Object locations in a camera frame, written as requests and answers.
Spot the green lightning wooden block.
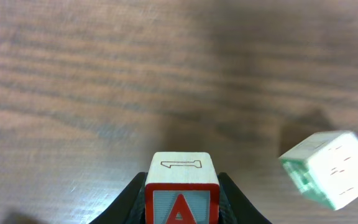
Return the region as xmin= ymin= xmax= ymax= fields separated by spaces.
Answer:
xmin=279 ymin=131 xmax=358 ymax=210

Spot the red A wooden block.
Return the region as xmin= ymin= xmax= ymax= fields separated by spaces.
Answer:
xmin=145 ymin=152 xmax=220 ymax=224

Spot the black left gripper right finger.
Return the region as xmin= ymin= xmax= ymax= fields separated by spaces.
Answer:
xmin=218 ymin=172 xmax=272 ymax=224

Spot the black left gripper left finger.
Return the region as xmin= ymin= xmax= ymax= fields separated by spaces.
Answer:
xmin=89 ymin=172 xmax=147 ymax=224

